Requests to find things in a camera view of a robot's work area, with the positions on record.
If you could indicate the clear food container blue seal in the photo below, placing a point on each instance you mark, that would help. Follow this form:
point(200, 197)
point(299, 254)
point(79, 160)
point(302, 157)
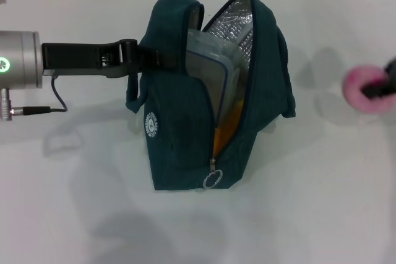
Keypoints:
point(207, 69)

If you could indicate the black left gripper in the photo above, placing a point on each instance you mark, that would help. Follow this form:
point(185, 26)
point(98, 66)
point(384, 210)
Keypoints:
point(77, 55)

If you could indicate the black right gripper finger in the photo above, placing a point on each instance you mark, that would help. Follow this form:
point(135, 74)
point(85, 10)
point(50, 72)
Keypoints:
point(390, 66)
point(380, 89)

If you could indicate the pink toy peach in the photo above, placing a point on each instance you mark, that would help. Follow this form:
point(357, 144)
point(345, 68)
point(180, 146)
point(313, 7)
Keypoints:
point(355, 91)

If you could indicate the dark teal insulated lunch bag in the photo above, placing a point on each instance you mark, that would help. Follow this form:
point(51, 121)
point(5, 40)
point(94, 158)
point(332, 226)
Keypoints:
point(173, 140)

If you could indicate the yellow banana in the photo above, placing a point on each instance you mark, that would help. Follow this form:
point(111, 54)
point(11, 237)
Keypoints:
point(221, 137)

